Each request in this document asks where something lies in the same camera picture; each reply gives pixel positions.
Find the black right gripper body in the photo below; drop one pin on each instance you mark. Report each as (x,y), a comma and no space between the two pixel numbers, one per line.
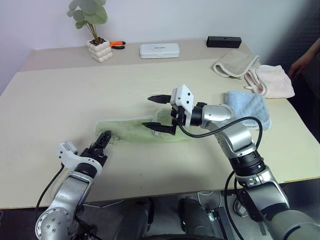
(178,115)

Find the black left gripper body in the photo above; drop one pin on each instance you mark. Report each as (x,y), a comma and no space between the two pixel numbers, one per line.
(93,155)

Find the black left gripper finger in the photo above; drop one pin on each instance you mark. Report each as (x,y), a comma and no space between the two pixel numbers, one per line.
(97,142)
(106,137)

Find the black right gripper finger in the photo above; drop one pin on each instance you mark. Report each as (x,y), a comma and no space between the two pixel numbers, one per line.
(160,99)
(160,128)

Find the light green towel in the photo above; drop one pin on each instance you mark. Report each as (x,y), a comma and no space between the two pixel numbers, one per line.
(135,133)

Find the bystander bare forearm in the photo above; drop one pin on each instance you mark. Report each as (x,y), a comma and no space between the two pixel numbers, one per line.
(314,48)

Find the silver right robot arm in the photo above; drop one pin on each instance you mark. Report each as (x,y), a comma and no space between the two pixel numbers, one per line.
(240,140)

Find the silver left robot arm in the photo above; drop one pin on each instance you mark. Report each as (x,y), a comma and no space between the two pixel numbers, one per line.
(67,192)

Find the light blue towel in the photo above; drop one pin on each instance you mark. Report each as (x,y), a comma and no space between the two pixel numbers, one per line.
(250,107)

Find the beige towel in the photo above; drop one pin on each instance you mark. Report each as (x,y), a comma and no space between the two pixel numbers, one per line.
(235,63)

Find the light pink towel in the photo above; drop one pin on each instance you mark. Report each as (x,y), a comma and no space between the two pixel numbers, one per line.
(275,82)

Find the bystander bare hand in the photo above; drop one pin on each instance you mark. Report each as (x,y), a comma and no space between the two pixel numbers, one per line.
(298,67)

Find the white flat tin case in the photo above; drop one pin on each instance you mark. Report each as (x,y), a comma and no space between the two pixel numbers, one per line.
(159,50)

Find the white bubble plant pot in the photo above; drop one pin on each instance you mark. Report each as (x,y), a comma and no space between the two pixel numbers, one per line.
(100,51)

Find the dark rounded leg cover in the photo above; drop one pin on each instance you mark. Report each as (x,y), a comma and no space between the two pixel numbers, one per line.
(193,220)
(137,220)

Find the black rectangular box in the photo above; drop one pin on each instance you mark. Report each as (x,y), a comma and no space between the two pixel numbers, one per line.
(223,41)

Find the grey metal stand base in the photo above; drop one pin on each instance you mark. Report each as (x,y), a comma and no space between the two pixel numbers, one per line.
(212,205)

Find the green leafy plant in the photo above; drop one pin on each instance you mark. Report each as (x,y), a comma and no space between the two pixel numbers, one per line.
(92,15)

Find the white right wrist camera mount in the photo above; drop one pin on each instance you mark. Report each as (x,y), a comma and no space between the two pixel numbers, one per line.
(183,100)

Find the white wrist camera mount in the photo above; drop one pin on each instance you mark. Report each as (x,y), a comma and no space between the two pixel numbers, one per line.
(71,156)
(183,100)

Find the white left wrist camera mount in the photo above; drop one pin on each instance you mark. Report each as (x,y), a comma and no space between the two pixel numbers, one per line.
(71,156)

